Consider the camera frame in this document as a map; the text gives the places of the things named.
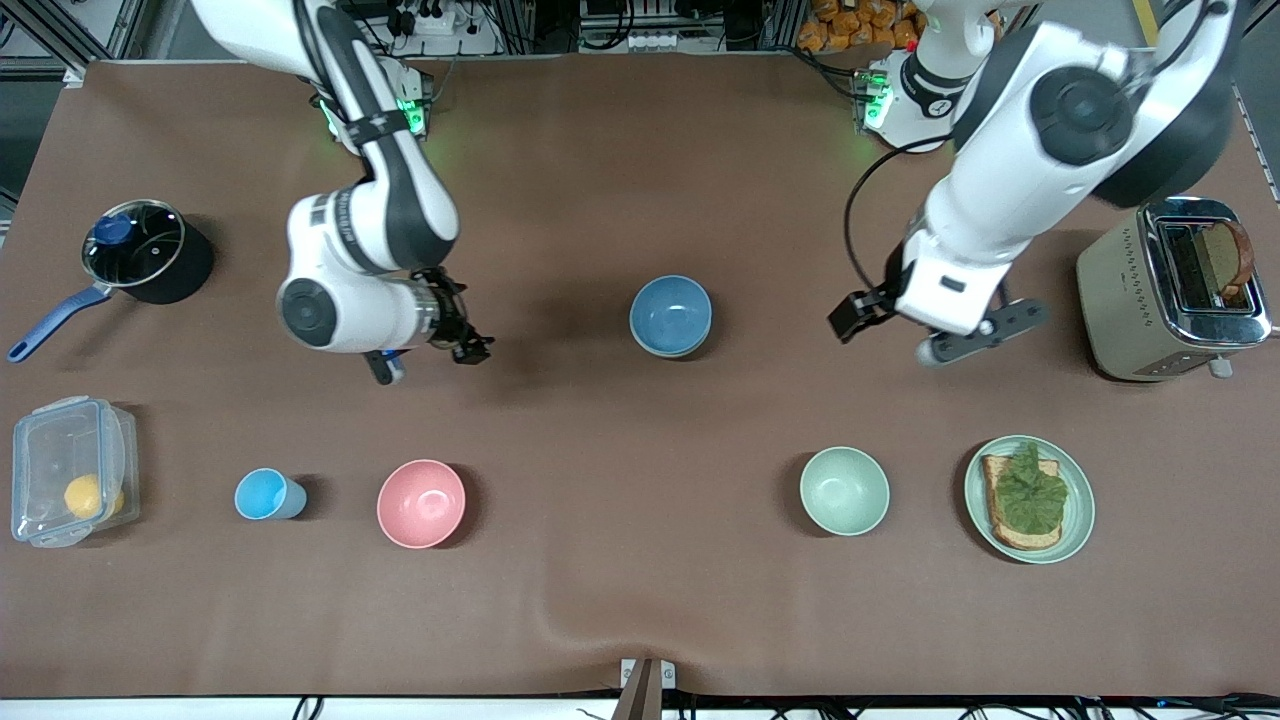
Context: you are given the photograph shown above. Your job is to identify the clear plastic food container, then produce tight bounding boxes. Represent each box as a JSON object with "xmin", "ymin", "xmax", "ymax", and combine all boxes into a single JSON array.
[{"xmin": 11, "ymin": 396, "xmax": 141, "ymax": 549}]

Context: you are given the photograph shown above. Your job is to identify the toast bread slice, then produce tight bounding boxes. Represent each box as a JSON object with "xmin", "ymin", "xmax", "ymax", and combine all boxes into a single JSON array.
[{"xmin": 980, "ymin": 453, "xmax": 1067, "ymax": 552}]

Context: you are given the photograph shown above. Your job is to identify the black saucepan with blue handle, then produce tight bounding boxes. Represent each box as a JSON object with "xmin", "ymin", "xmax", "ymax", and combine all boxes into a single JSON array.
[{"xmin": 7, "ymin": 199, "xmax": 215, "ymax": 364}]

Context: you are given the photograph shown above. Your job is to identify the bag of orange snacks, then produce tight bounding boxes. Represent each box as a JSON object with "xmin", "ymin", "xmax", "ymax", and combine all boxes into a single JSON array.
[{"xmin": 797, "ymin": 0, "xmax": 921, "ymax": 53}]

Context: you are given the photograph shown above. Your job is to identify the yellow lemon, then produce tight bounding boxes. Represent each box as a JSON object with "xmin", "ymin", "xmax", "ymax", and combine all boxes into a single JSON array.
[{"xmin": 63, "ymin": 474, "xmax": 126, "ymax": 521}]

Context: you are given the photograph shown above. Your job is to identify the cream and chrome toaster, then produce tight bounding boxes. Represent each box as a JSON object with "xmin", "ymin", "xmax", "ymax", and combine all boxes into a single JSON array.
[{"xmin": 1077, "ymin": 197, "xmax": 1274, "ymax": 383}]

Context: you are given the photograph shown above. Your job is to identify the brown tablecloth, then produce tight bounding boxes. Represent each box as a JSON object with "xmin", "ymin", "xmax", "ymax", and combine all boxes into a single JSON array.
[{"xmin": 0, "ymin": 55, "xmax": 1280, "ymax": 701}]

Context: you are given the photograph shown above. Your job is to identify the black cable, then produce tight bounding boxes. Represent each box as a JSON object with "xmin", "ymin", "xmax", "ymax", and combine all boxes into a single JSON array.
[{"xmin": 843, "ymin": 135, "xmax": 956, "ymax": 301}]

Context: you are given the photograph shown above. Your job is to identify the green plate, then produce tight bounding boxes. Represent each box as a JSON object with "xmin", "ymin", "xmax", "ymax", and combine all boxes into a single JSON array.
[{"xmin": 964, "ymin": 435, "xmax": 1096, "ymax": 565}]

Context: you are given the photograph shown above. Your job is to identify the green lettuce leaf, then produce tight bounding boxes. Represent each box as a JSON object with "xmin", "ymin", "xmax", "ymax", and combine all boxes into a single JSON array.
[{"xmin": 992, "ymin": 441, "xmax": 1069, "ymax": 535}]

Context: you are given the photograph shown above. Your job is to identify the brown bread slice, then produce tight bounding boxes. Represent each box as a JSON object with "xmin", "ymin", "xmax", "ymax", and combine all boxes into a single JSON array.
[{"xmin": 1200, "ymin": 218, "xmax": 1255, "ymax": 301}]

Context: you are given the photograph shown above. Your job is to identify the blue bowl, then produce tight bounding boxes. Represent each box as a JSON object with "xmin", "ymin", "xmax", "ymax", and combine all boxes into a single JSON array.
[{"xmin": 629, "ymin": 275, "xmax": 713, "ymax": 356}]

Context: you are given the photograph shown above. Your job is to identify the green bowl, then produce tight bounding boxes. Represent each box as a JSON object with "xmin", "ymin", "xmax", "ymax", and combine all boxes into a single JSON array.
[
  {"xmin": 633, "ymin": 335, "xmax": 711, "ymax": 360},
  {"xmin": 799, "ymin": 446, "xmax": 891, "ymax": 538}
]

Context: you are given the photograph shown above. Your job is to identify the pink bowl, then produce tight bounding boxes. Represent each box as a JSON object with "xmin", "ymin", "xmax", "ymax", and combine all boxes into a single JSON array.
[{"xmin": 376, "ymin": 459, "xmax": 468, "ymax": 550}]

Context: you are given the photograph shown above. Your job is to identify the glass lid with blue knob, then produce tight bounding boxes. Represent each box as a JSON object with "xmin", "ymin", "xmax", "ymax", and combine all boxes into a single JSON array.
[{"xmin": 82, "ymin": 200, "xmax": 187, "ymax": 288}]

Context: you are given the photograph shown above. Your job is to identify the metal table clamp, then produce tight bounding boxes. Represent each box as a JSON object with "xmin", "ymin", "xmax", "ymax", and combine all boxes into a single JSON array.
[{"xmin": 620, "ymin": 658, "xmax": 677, "ymax": 720}]

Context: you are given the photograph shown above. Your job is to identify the blue cup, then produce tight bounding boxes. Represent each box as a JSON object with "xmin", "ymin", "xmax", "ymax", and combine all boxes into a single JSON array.
[{"xmin": 234, "ymin": 468, "xmax": 308, "ymax": 522}]

